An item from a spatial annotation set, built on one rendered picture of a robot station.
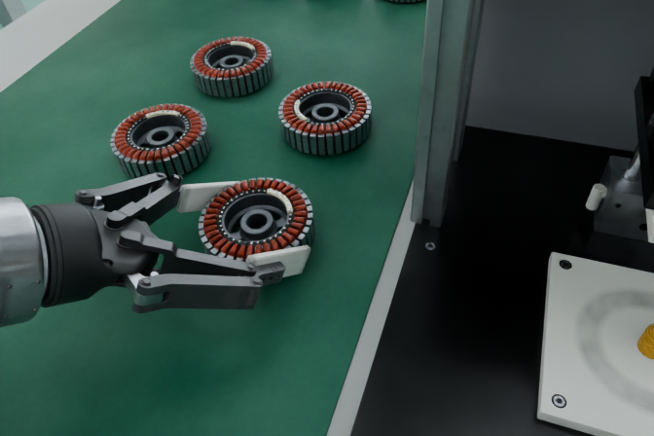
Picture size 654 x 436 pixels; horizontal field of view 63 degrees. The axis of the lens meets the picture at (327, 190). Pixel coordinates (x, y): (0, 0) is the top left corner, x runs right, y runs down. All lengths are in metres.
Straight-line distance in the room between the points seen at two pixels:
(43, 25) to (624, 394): 0.98
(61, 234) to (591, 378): 0.39
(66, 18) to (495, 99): 0.75
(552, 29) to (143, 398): 0.50
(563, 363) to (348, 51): 0.54
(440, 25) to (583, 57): 0.23
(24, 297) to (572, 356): 0.39
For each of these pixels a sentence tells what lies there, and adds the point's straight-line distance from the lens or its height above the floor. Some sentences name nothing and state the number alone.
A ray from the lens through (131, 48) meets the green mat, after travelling 0.92.
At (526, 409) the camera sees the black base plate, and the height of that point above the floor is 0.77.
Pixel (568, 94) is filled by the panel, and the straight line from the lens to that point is 0.62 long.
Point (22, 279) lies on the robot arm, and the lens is 0.40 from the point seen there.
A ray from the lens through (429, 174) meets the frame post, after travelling 0.49.
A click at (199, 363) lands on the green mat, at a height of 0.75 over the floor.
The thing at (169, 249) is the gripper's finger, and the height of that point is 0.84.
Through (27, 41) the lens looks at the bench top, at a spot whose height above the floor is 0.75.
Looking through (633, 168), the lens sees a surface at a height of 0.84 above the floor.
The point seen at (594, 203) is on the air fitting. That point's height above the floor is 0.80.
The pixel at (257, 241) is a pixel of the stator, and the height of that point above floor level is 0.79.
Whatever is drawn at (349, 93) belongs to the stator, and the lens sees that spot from 0.67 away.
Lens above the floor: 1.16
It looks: 45 degrees down
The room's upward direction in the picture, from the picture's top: 5 degrees counter-clockwise
